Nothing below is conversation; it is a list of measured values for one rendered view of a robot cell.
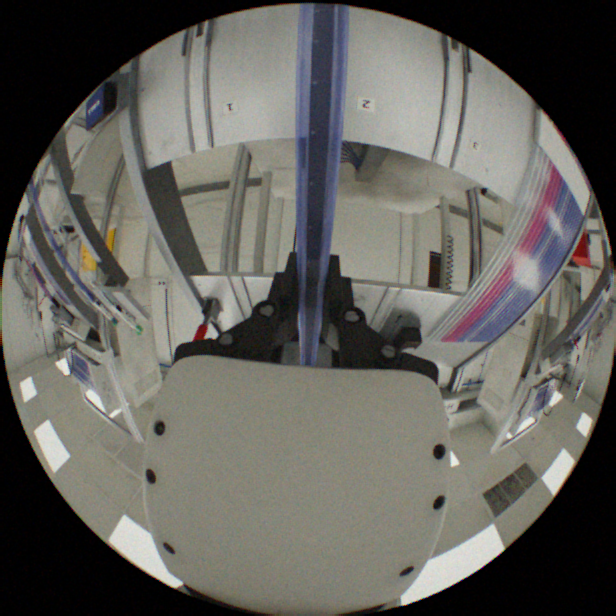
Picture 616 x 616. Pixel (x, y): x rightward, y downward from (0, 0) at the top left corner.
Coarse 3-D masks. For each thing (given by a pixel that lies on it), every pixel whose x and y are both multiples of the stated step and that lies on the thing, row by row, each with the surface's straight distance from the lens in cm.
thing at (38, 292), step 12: (48, 240) 466; (36, 264) 458; (24, 288) 489; (36, 288) 486; (36, 300) 497; (48, 300) 462; (36, 312) 468; (48, 312) 464; (36, 324) 455; (48, 324) 465; (36, 336) 508
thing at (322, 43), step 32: (320, 32) 8; (320, 64) 7; (320, 96) 7; (320, 128) 7; (320, 160) 7; (320, 192) 7; (320, 224) 8; (320, 256) 9; (320, 288) 10; (320, 320) 13
